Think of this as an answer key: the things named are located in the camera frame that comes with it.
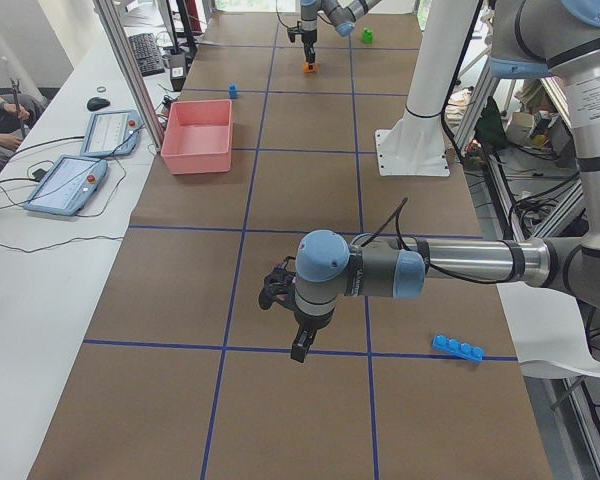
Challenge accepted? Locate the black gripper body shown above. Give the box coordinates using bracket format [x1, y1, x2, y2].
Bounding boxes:
[301, 30, 316, 46]
[293, 312, 330, 345]

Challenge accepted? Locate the orange block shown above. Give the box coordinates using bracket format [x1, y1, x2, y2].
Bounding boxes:
[302, 62, 318, 74]

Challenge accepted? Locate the pink plastic box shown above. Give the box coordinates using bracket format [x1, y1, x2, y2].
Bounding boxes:
[161, 99, 233, 175]

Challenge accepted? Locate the green block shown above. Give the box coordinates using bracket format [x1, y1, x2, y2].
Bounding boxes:
[361, 28, 374, 45]

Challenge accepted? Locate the small blue block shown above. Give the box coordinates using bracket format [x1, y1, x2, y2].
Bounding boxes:
[227, 83, 238, 99]

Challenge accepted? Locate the long blue block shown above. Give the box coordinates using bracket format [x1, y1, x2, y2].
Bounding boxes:
[431, 334, 484, 363]

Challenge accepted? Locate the black keyboard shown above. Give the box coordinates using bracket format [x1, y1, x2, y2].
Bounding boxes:
[128, 33, 165, 77]

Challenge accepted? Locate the upper teach pendant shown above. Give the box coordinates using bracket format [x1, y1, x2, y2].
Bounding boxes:
[80, 110, 143, 158]

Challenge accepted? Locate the teach pendant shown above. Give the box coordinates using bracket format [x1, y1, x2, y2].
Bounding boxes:
[23, 155, 108, 216]
[80, 110, 143, 158]

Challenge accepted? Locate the black computer mouse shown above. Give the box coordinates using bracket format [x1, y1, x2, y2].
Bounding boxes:
[86, 97, 110, 112]

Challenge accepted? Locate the lower teach pendant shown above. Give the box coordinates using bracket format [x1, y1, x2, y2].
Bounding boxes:
[23, 155, 108, 216]

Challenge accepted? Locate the seated person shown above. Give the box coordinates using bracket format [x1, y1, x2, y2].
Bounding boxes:
[0, 94, 49, 172]

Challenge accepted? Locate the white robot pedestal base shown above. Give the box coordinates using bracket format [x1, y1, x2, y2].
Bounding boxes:
[375, 0, 481, 177]

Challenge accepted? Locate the black braided cable left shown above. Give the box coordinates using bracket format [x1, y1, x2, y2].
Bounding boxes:
[364, 196, 511, 286]

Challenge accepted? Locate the aluminium frame post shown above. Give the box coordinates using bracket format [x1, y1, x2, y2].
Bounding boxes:
[93, 0, 164, 152]

